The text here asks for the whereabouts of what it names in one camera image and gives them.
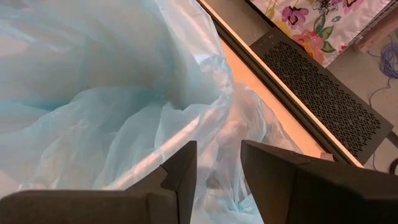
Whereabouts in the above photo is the blue trash bag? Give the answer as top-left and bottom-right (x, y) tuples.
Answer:
(0, 0), (304, 224)

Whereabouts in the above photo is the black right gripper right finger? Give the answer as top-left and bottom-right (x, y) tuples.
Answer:
(240, 139), (398, 224)

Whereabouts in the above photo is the floral printed cloth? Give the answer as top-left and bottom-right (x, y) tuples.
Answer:
(249, 0), (393, 68)

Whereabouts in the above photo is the blue cable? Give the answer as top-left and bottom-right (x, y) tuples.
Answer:
(368, 42), (398, 108)

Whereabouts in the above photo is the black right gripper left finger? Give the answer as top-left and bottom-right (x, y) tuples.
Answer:
(0, 139), (198, 224)

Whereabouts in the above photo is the black perforated computer case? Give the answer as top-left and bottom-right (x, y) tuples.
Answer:
(249, 27), (395, 166)

